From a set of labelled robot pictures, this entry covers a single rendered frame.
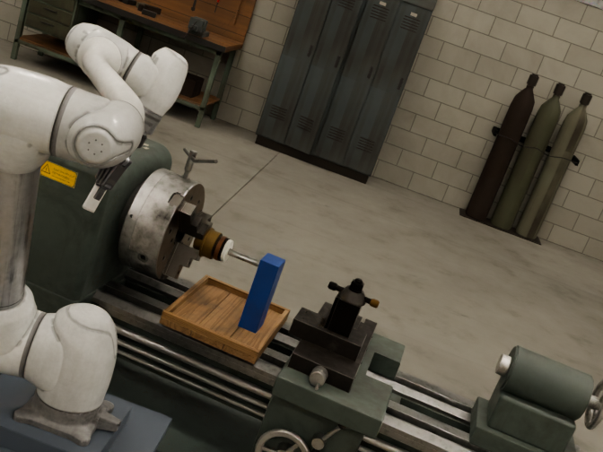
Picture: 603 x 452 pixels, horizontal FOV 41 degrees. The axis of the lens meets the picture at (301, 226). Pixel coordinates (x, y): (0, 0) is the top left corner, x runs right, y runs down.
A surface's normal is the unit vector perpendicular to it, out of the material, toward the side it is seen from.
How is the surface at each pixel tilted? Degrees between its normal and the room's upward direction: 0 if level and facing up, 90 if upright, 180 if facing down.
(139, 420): 0
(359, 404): 0
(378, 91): 90
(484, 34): 90
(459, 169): 90
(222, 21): 90
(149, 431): 0
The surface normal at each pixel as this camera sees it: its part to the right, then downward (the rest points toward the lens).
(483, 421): 0.32, -0.90
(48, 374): -0.08, 0.34
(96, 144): 0.15, 0.37
